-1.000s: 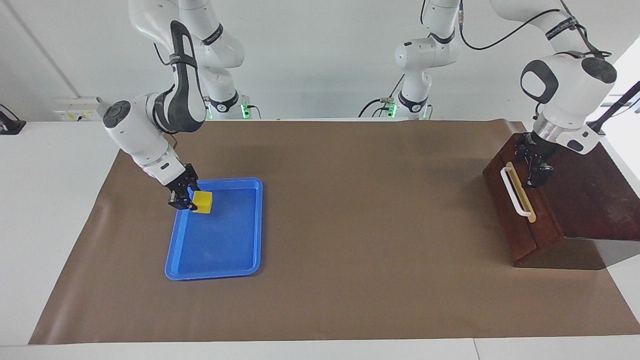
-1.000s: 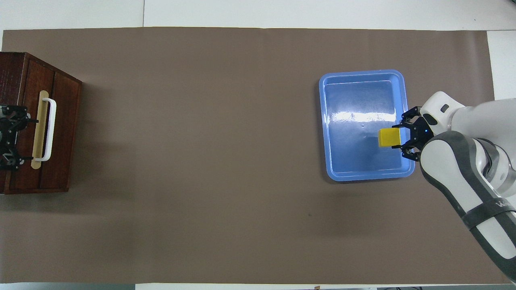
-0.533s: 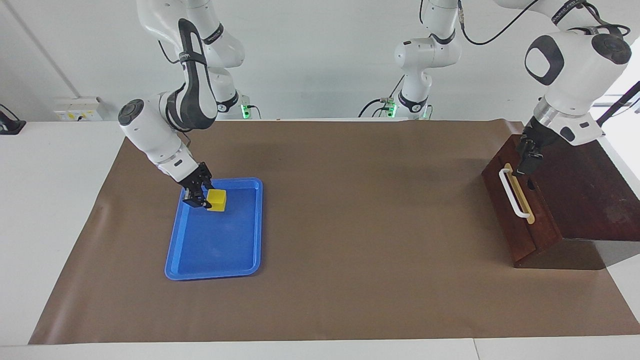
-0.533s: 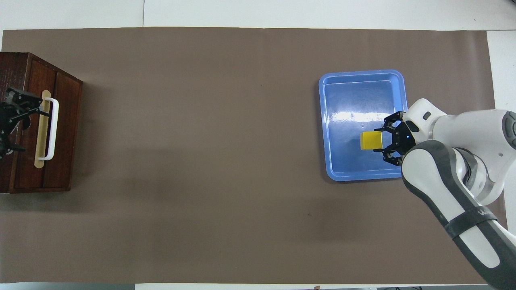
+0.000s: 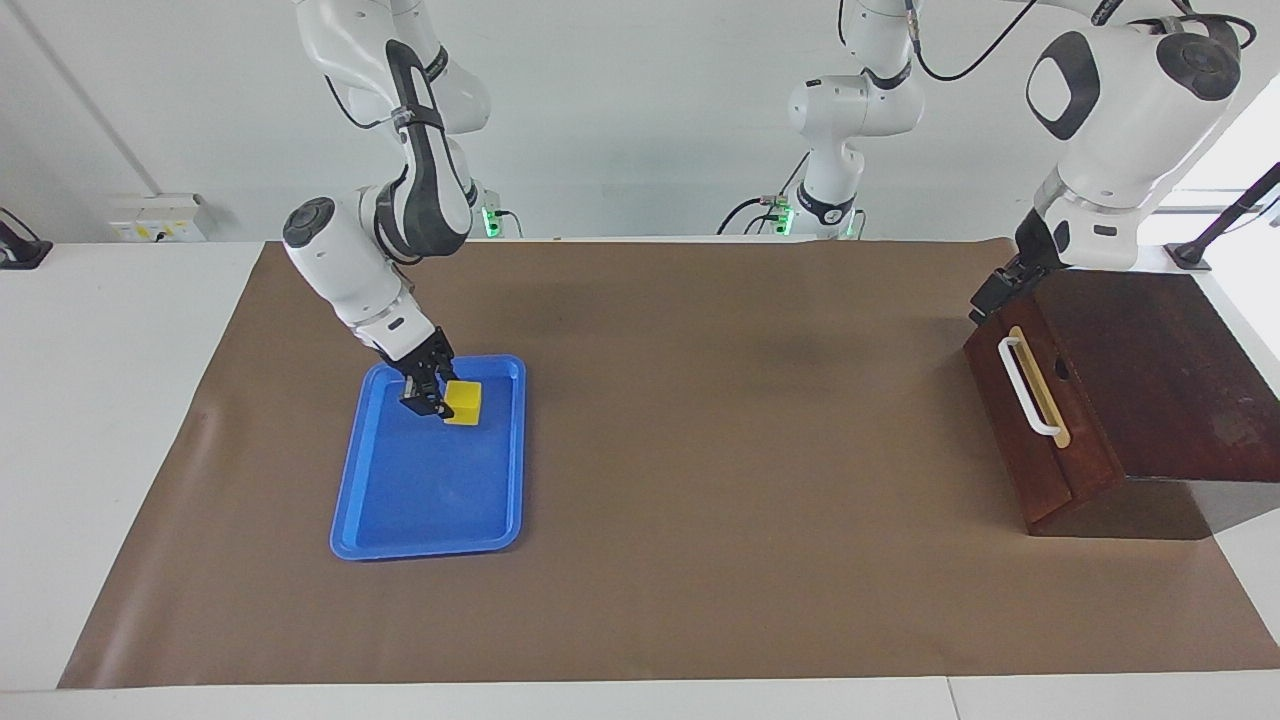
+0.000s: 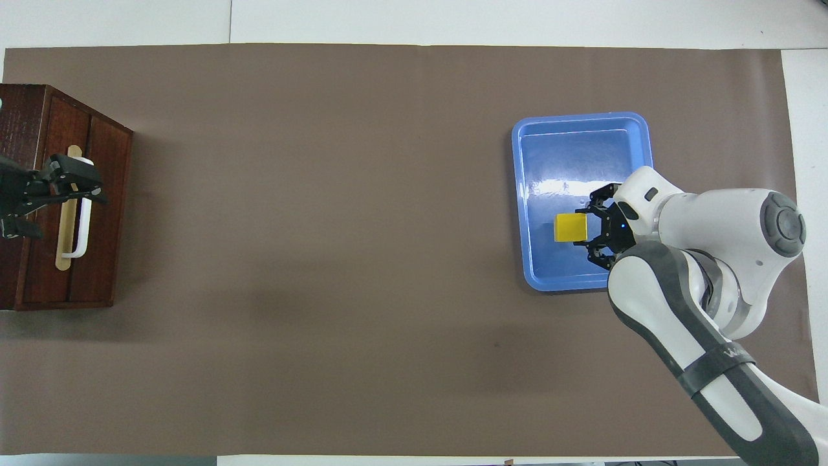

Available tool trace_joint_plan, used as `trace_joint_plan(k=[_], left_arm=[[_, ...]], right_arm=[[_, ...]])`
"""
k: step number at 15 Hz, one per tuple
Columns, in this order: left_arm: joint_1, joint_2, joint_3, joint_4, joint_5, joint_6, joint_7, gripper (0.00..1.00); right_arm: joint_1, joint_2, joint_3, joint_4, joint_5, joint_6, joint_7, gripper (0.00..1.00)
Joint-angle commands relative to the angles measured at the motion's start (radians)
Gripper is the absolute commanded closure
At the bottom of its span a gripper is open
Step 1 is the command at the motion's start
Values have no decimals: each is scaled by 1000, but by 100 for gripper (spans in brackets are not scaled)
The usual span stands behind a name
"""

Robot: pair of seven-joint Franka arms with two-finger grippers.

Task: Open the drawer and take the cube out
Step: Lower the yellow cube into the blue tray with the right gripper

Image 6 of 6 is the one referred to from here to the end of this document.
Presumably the yellow cube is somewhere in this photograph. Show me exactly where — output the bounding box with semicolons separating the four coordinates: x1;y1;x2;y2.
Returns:
554;214;589;244

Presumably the white drawer handle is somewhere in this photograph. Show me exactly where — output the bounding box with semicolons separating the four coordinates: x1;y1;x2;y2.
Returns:
61;157;96;259

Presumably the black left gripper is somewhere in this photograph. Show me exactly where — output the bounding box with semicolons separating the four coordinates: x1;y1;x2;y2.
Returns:
0;154;109;240

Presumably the blue plastic tray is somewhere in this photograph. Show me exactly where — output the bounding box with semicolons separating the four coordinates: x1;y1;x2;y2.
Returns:
511;112;666;293

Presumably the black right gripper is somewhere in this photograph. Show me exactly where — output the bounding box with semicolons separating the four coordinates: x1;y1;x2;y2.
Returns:
572;183;638;269

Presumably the brown table mat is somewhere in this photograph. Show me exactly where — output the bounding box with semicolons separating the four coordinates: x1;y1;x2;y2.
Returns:
0;43;820;458

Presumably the dark wooden drawer cabinet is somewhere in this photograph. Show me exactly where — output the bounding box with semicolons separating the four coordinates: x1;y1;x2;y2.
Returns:
0;84;135;311

